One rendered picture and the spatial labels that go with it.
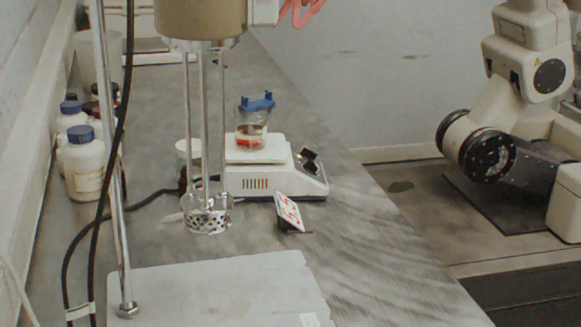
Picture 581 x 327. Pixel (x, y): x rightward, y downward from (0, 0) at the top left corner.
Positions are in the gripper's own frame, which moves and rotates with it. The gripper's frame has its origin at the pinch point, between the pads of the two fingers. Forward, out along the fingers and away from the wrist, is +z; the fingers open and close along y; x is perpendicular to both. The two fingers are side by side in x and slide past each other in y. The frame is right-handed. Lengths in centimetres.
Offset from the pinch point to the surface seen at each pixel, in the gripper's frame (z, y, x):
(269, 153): 22.4, 2.7, -6.8
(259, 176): 26.9, 1.4, -5.7
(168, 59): 10, 91, -8
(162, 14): 9.0, -31.0, 27.9
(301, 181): 25.3, -1.3, -13.0
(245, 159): 24.7, 2.1, -2.4
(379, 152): 17, 145, -141
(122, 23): 3, 118, 3
